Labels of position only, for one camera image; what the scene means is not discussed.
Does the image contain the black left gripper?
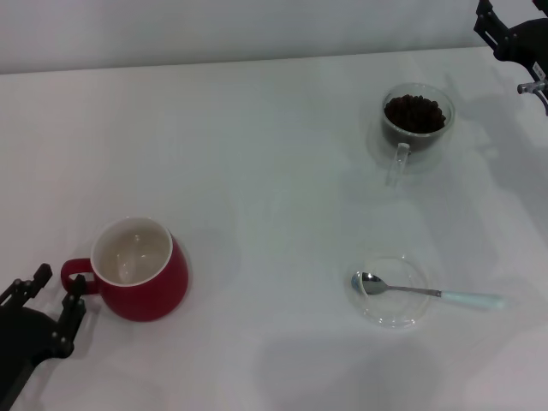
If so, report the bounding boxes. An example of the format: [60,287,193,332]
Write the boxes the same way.
[0,263,86,411]

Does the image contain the dark coffee beans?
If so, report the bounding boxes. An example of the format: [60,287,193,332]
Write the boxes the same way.
[384,93,447,134]

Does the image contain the steel spoon with blue handle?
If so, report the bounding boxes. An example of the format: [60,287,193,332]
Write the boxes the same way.
[350,271,506,310]

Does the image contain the red ceramic mug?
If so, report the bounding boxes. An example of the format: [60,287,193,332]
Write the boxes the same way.
[59,217,190,322]

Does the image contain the clear glass saucer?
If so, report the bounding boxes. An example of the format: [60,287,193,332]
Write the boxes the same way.
[348,255,431,330]

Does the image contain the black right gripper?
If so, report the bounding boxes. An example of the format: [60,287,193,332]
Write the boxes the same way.
[474,0,548,82]

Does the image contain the clear glass cup with handle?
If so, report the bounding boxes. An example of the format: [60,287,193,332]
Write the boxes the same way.
[380,82,456,188]

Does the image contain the black cable with metal plug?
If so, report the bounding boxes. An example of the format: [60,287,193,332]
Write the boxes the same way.
[516,80,548,116]

